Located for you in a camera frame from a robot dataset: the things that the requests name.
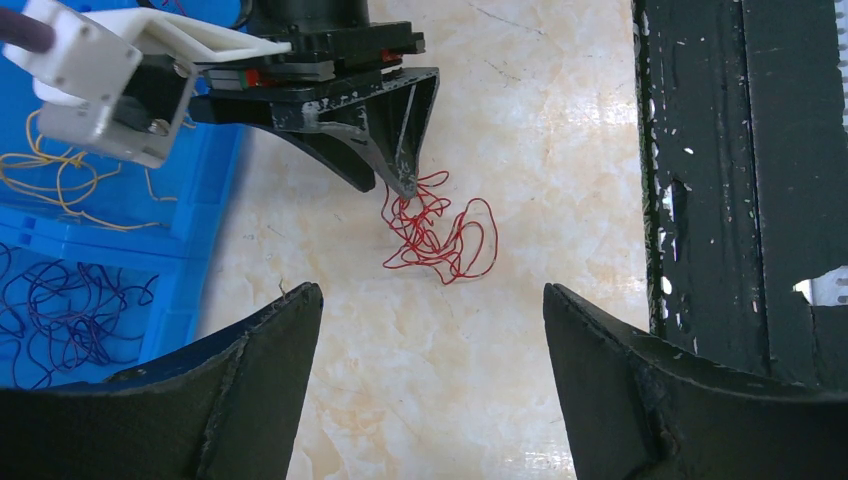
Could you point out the blue three-compartment plastic bin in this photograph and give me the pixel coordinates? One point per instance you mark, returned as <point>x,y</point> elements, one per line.
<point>102,261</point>

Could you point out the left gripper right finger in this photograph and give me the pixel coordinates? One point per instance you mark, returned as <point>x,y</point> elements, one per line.
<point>638,407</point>

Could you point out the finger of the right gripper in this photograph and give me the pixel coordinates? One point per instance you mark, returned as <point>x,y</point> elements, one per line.
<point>404,139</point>
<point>333,154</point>

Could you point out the coloured wire ball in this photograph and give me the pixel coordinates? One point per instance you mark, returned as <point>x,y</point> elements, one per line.
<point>456,242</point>

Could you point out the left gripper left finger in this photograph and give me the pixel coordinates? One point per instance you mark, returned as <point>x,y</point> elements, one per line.
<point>226,406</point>

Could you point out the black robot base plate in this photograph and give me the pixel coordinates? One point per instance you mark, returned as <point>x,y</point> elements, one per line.
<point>744,161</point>

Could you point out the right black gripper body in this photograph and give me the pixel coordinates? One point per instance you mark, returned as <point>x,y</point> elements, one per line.
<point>339,58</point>

